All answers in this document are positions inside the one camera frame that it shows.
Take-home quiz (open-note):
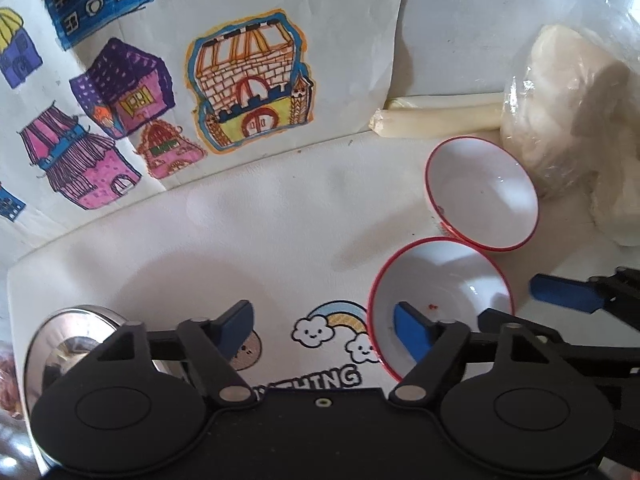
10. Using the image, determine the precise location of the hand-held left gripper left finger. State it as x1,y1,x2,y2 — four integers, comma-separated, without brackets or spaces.
86,300,258,406

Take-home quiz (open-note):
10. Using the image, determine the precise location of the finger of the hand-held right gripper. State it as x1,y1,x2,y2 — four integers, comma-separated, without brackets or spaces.
477,309,640,386
530,267,640,313

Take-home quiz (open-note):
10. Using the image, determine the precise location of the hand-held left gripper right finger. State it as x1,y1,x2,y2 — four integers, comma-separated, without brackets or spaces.
387,301,567,403

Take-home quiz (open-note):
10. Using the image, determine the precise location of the small white bowl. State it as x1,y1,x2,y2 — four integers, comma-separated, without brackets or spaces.
425,136,540,253
366,236,514,382

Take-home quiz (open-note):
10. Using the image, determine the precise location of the stainless steel bowl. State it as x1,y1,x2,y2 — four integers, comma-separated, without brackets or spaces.
22,304,183,466

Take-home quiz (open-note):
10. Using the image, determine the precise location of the white cartoon table mat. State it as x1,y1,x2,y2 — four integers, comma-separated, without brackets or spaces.
7,130,640,396

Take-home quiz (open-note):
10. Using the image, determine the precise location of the plastic bag of white buns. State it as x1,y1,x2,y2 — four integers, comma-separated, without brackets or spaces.
500,22,640,248

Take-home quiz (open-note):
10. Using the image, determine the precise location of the white rolled paper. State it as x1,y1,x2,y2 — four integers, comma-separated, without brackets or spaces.
369,92,506,141

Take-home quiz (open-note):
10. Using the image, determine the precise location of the coloured houses drawing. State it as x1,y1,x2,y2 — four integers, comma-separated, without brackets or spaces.
0,0,408,261

